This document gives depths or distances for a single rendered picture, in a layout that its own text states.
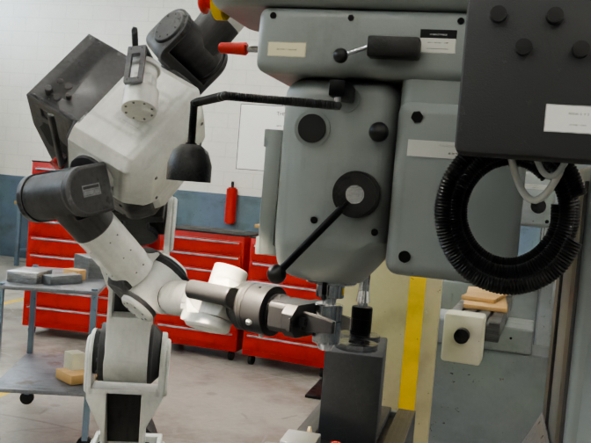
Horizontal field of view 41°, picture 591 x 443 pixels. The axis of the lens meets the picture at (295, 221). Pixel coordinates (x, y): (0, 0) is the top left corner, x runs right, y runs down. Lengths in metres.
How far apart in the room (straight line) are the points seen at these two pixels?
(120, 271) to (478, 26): 0.95
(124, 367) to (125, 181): 0.54
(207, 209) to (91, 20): 3.21
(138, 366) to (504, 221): 1.06
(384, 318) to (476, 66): 2.21
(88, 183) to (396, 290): 1.75
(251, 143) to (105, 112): 9.20
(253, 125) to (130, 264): 9.23
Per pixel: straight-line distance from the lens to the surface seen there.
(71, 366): 4.43
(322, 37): 1.21
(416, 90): 1.19
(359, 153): 1.20
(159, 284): 1.64
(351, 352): 1.65
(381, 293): 3.06
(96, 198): 1.54
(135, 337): 1.93
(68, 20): 12.15
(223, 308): 1.41
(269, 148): 1.32
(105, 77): 1.67
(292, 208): 1.23
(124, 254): 1.61
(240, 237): 6.19
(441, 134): 1.17
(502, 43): 0.93
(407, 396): 3.11
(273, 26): 1.24
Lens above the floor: 1.47
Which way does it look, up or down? 3 degrees down
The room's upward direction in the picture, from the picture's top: 5 degrees clockwise
